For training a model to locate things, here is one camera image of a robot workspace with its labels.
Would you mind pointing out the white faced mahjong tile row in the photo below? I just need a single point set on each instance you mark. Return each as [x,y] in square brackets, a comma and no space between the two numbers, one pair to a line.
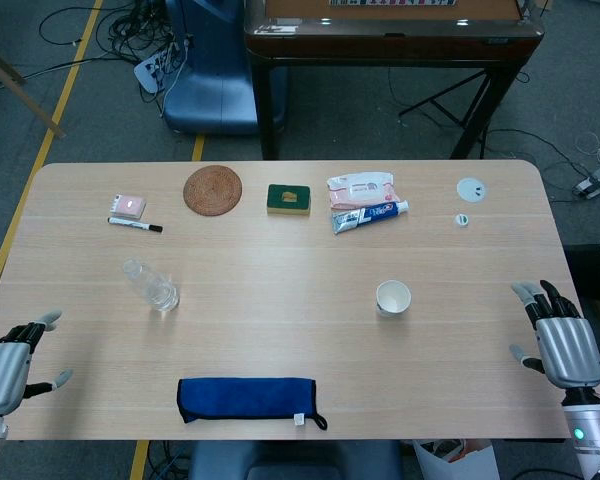
[390,2]

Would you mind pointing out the dark blue padded seat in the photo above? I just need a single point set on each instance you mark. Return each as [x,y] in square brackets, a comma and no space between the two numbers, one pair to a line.
[290,460]

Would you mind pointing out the grey floor power strip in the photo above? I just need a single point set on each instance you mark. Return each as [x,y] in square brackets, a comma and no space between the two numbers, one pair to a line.
[597,180]

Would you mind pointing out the small white round cap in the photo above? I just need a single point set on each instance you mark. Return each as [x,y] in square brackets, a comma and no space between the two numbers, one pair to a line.
[462,220]

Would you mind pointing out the pink wet wipes pack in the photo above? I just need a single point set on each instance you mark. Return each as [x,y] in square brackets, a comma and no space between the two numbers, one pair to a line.
[360,189]

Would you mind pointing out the round woven rattan coaster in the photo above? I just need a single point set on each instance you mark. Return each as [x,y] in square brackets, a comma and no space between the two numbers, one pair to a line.
[212,191]

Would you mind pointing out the blue microfiber cloth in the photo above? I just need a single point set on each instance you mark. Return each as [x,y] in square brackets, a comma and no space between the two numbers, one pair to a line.
[245,400]

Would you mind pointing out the black white marker pen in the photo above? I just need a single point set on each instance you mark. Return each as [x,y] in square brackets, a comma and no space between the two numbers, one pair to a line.
[132,224]

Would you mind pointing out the pink eraser block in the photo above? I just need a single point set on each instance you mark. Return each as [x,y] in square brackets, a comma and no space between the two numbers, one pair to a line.
[128,206]

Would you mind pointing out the blue plastic machine base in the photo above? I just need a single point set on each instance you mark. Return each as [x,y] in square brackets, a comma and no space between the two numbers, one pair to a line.
[215,90]

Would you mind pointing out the black box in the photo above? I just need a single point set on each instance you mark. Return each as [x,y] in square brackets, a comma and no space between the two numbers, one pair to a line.
[595,265]

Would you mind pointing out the white open box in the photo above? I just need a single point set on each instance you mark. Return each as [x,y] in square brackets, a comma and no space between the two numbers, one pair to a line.
[470,465]

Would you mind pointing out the white paper cup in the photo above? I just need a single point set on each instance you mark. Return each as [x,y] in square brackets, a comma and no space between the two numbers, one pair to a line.
[393,300]

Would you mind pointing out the green yellow sponge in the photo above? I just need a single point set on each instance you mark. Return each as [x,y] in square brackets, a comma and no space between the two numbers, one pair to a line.
[288,201]

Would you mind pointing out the blue white toothpaste tube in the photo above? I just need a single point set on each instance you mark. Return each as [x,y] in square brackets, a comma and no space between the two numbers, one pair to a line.
[367,216]

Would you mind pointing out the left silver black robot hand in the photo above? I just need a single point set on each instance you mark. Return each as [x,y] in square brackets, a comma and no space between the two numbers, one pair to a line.
[2,372]

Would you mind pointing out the clear plastic bottle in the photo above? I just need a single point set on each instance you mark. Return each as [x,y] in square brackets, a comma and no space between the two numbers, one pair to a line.
[155,290]

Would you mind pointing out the white power strip with plugs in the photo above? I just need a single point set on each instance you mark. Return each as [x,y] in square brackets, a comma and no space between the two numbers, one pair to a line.
[152,72]

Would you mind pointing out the dark brown mahjong table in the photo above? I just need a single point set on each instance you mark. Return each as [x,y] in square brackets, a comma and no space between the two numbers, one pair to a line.
[390,42]

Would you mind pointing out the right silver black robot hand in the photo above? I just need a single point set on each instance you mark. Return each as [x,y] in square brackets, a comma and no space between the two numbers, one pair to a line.
[567,350]

